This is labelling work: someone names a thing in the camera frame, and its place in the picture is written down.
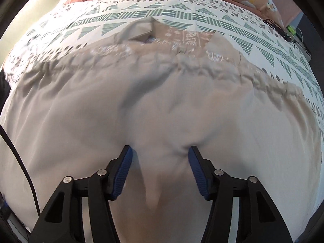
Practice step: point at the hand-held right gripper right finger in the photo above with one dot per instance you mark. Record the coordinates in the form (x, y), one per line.
(197, 172)

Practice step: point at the white triangle patterned blanket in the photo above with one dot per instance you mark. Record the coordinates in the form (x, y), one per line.
(177, 12)

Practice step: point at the beige zip jacket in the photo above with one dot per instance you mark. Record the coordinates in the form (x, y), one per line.
(162, 106)

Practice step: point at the small green item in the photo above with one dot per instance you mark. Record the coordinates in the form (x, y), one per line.
(291, 29)

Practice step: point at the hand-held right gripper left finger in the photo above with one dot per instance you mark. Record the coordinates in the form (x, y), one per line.
(124, 169)

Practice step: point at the white drawer cabinet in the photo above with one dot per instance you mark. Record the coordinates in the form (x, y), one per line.
(305, 50)

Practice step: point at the pink curtain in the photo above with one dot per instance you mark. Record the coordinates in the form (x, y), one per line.
(291, 12)

